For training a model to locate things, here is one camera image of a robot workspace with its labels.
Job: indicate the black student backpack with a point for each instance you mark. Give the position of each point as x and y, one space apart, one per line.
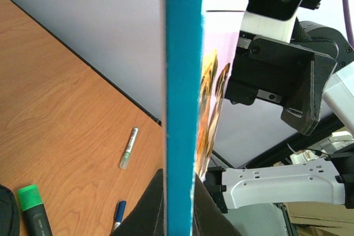
9 213

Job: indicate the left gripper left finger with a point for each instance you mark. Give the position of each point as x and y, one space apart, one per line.
147 218

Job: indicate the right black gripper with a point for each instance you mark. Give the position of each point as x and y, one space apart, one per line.
289 75

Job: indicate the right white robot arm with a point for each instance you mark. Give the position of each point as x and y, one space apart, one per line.
327 180

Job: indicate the grey white pen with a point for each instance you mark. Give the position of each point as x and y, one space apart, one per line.
125 158

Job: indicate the green cap black highlighter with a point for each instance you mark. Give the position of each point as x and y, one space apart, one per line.
33 211

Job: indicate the dog reader book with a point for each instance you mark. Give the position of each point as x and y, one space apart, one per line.
200 44

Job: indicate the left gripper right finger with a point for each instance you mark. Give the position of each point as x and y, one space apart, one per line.
208 219

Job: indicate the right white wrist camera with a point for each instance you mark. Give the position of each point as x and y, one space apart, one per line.
274 19

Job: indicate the blue cap white pen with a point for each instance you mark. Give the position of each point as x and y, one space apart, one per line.
119 213

